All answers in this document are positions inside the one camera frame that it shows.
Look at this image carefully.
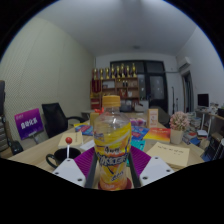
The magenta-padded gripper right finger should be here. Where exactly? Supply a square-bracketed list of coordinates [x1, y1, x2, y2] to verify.
[127, 145, 175, 190]

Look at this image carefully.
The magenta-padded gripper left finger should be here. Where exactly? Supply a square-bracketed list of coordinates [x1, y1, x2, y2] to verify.
[52, 146, 100, 190]

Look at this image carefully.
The orange-labelled drink bottle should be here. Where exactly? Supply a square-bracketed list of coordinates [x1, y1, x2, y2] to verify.
[93, 95, 133, 192]

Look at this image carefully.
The tan paper envelope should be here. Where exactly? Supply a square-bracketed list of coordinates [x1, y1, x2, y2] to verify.
[145, 141, 191, 170]

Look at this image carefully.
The red-tipped white stirrer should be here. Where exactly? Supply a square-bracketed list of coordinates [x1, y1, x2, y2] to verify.
[65, 136, 73, 160]

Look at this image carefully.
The cream book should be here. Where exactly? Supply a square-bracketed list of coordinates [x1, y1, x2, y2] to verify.
[58, 131, 84, 149]

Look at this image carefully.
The orange book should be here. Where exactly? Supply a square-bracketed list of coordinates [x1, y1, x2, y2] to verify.
[143, 126, 172, 144]

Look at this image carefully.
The blue and red book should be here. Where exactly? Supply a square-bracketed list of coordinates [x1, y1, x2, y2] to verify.
[131, 125, 150, 141]

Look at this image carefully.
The pink printed packet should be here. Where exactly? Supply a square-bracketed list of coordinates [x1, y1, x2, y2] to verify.
[129, 117, 148, 128]

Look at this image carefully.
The small standing card box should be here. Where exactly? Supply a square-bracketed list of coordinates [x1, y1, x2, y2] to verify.
[146, 108, 160, 129]

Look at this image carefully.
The pink flower potted plant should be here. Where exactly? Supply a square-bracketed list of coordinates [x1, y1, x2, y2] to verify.
[168, 110, 191, 145]

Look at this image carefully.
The pile of books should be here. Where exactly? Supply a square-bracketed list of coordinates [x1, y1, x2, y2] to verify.
[186, 113, 211, 147]

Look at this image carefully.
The black office chair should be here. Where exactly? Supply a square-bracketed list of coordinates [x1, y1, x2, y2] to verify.
[41, 102, 86, 139]

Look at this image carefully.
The purple sign board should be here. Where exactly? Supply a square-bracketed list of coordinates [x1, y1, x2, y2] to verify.
[14, 108, 45, 141]

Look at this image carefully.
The white-legged side desk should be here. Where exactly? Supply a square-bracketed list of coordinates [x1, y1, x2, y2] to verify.
[196, 106, 224, 135]

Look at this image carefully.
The black framed glass door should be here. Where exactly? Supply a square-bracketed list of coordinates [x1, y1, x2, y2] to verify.
[109, 59, 169, 114]

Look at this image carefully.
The black computer monitor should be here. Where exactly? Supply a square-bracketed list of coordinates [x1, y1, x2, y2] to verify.
[197, 93, 210, 108]

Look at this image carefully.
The wooden shelf unit with trophies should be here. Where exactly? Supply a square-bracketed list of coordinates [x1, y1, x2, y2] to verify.
[89, 63, 141, 111]

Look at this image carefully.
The white wall air conditioner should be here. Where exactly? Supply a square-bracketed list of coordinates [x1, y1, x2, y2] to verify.
[175, 55, 193, 71]

